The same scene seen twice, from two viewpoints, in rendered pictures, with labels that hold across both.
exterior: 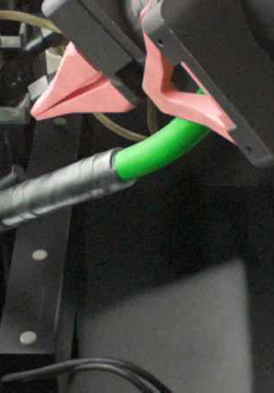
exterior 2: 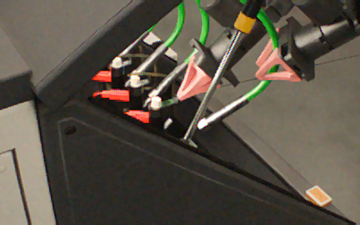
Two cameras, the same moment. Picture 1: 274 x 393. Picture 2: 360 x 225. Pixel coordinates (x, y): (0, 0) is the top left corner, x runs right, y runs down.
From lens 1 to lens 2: 0.72 m
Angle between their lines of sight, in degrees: 27
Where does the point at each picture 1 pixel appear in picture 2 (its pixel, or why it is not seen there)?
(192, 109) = (274, 76)
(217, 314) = not seen: hidden behind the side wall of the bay
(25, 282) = not seen: hidden behind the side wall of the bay
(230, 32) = (298, 56)
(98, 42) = (212, 70)
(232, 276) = not seen: hidden behind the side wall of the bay
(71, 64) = (203, 79)
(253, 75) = (305, 63)
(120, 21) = (216, 62)
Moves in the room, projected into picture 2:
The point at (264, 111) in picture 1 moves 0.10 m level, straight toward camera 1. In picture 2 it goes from (308, 70) to (345, 104)
